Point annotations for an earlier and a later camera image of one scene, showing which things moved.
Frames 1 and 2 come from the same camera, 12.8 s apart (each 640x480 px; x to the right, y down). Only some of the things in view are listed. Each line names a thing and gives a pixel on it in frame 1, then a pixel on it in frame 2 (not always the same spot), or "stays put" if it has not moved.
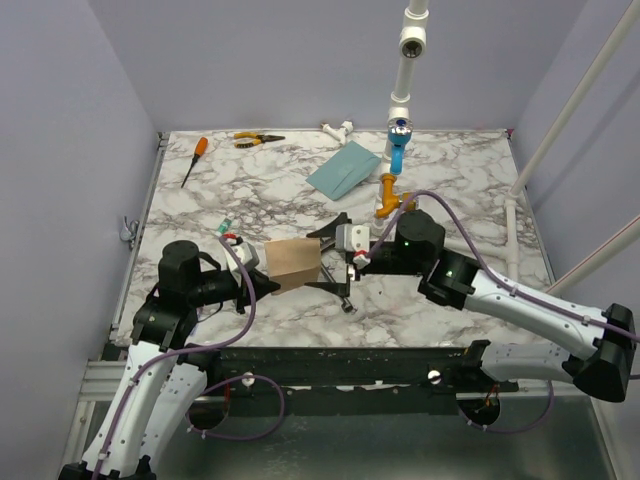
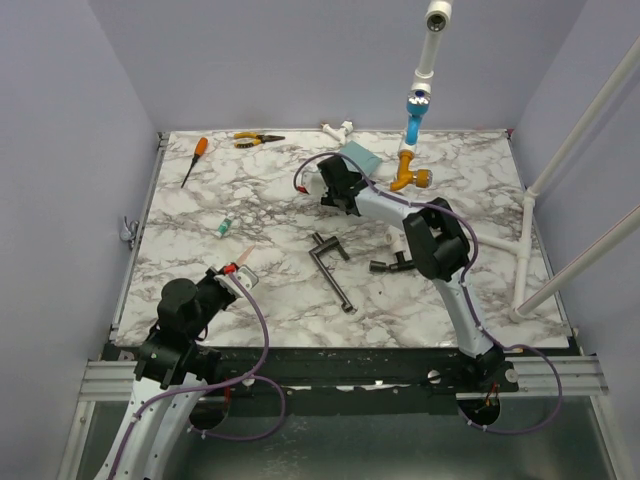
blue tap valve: x=399 y=134 to x=417 y=105
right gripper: x=329 y=231 to x=329 y=198
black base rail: x=415 y=380 stays put
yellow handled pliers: x=255 y=139 stays put
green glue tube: x=225 y=224 stays put
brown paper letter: x=292 y=263 to x=244 y=256
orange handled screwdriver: x=200 y=151 stays put
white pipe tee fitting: x=339 y=134 stays put
